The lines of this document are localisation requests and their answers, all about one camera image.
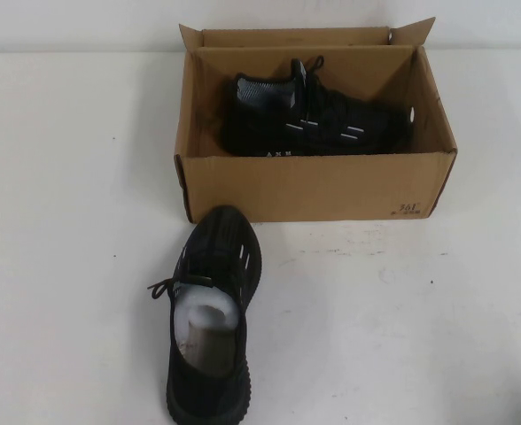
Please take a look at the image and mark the black sneaker with grey lining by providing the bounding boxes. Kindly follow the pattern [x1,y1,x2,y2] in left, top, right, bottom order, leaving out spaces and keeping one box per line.
[218,55,416,158]

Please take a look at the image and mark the brown cardboard shoe box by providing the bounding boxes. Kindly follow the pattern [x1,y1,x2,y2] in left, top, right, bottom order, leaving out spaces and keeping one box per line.
[173,16,460,224]

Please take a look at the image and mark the black sneaker with foam stuffing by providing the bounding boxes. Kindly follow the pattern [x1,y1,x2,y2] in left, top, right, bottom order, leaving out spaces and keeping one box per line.
[144,205,262,425]

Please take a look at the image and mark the white foam shoe stuffing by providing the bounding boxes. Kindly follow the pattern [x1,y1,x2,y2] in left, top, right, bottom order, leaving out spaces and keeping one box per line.
[174,289,241,365]

